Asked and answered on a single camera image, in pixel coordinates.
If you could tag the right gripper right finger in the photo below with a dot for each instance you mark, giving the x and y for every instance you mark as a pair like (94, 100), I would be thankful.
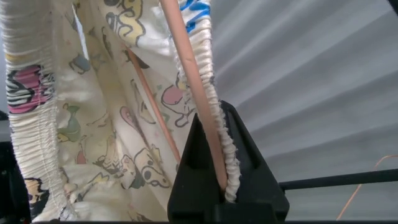
(261, 193)

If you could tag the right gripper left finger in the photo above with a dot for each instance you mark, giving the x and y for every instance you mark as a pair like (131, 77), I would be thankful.
(194, 186)

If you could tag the cream printed garment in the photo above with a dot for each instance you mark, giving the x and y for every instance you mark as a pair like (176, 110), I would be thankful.
(102, 130)

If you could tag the pink clothes hanger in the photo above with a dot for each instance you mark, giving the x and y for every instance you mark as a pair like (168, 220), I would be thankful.
(352, 199)
(192, 74)

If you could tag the black clothes rack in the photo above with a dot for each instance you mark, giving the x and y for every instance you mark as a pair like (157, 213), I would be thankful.
(342, 179)

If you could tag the white curtain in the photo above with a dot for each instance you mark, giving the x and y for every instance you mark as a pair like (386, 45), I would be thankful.
(311, 77)

